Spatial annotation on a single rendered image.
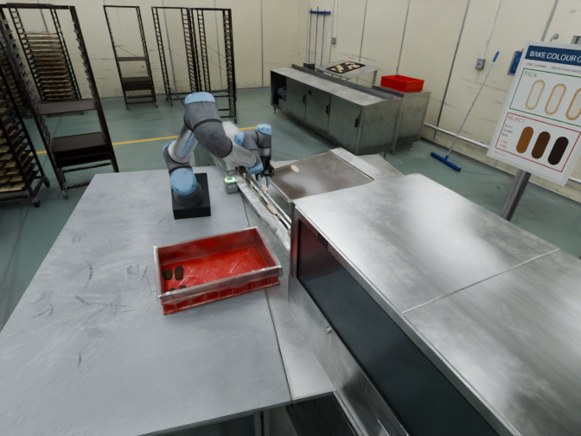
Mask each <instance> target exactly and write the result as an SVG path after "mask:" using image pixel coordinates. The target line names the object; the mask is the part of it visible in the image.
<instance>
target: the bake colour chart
mask: <svg viewBox="0 0 581 436"><path fill-rule="evenodd" d="M580 154H581V45H579V44H569V43H559V42H540V41H529V40H527V43H526V45H525V47H524V50H523V53H522V56H521V58H520V62H519V65H518V67H517V70H516V73H515V75H514V79H513V82H512V85H511V87H510V89H509V92H508V96H507V99H506V101H505V104H504V107H503V109H502V112H501V116H500V118H499V121H498V124H497V126H496V129H495V133H494V136H493V138H492V141H491V143H490V146H489V148H488V153H487V156H489V157H492V158H494V159H497V160H499V161H502V162H503V163H506V164H510V165H512V166H514V167H516V168H519V169H521V170H524V171H527V172H529V173H532V174H534V175H536V176H540V177H542V178H545V179H546V180H549V181H551V182H554V183H557V184H559V185H562V186H565V184H566V182H567V180H568V178H569V176H570V174H571V172H572V170H573V168H574V166H575V164H576V162H577V160H578V158H579V156H580Z"/></svg>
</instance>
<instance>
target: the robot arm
mask: <svg viewBox="0 0 581 436"><path fill-rule="evenodd" d="M184 101H185V106H186V107H187V111H186V112H185V114H184V116H183V121H184V125H183V127H182V129H181V131H180V133H179V135H178V137H177V139H176V140H174V141H170V142H169V143H168V144H166V145H165V146H164V147H163V157H164V159H165V163H166V165H167V169H168V172H169V177H170V184H171V187H172V189H173V190H174V192H173V193H174V198H175V199H176V201H177V202H178V203H179V204H181V205H182V206H185V207H192V206H194V205H196V204H197V203H199V202H200V200H201V199H202V196H203V191H202V187H201V185H200V184H199V183H198V182H197V181H196V178H195V174H194V172H193V168H192V165H191V163H190V160H191V159H192V157H193V149H194V148H195V146H196V145H197V143H198V142H199V143H200V145H201V146H202V147H203V148H204V149H205V150H206V151H208V152H209V153H211V154H212V155H214V156H216V157H219V158H227V159H229V160H232V161H234V162H235V163H238V164H242V165H244V166H246V167H247V168H248V170H249V172H250V174H255V178H256V181H257V184H258V186H259V188H260V189H261V186H262V182H261V179H262V178H263V177H264V176H265V177H266V186H267V188H269V186H270V184H272V181H271V176H274V167H273V166H272V165H271V164H270V160H271V149H272V147H271V127H270V126H269V125H265V124H262V125H258V126H257V130H254V131H243V132H238V133H236V134H235V135H234V142H233V141H232V139H230V137H228V136H227V135H226V133H225V130H224V127H223V124H222V122H221V119H220V115H219V111H218V108H217V105H216V101H215V100H214V96H213V95H212V94H210V93H204V92H199V93H192V94H190V95H189V96H187V97H186V99H185V100H184ZM256 145H257V146H256ZM272 170H273V173H272Z"/></svg>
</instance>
